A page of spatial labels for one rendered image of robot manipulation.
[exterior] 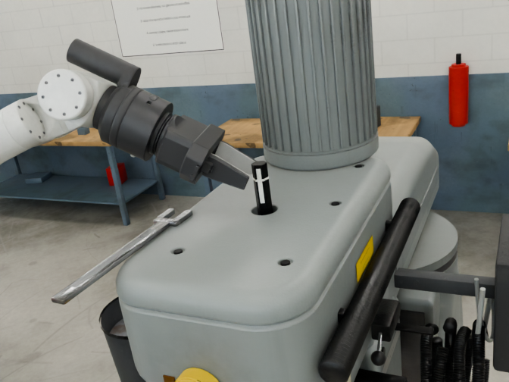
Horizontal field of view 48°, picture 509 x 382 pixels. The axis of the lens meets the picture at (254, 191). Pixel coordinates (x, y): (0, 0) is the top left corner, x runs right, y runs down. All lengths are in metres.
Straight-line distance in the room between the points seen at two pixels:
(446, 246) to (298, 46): 0.68
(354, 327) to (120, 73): 0.44
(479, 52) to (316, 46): 4.10
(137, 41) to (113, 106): 5.30
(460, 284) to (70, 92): 0.74
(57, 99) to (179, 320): 0.32
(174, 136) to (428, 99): 4.38
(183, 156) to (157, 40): 5.19
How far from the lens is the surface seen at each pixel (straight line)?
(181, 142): 0.75
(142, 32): 6.01
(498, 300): 1.02
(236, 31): 5.48
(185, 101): 5.90
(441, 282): 1.11
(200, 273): 0.66
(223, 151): 0.81
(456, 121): 4.93
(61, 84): 0.78
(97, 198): 6.09
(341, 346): 0.66
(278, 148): 0.95
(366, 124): 0.94
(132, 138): 0.77
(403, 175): 1.27
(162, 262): 0.70
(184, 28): 5.74
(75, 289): 0.68
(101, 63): 0.81
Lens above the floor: 2.20
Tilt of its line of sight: 21 degrees down
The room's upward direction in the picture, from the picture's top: 8 degrees counter-clockwise
